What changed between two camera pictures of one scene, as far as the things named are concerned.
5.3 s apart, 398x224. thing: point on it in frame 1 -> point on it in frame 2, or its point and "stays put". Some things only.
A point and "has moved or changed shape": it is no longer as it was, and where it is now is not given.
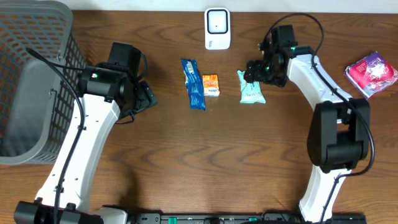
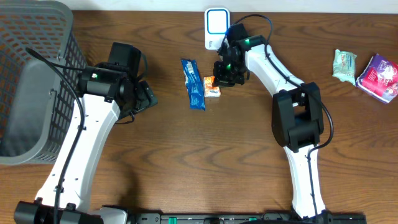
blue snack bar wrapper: (194, 82) stays put
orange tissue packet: (211, 85) stays put
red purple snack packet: (371, 74) has moved or changed shape
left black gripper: (144, 94) stays put
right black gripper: (254, 72) -> (228, 78)
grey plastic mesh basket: (38, 102) stays put
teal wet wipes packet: (250, 93) -> (344, 66)
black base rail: (240, 218) stays put
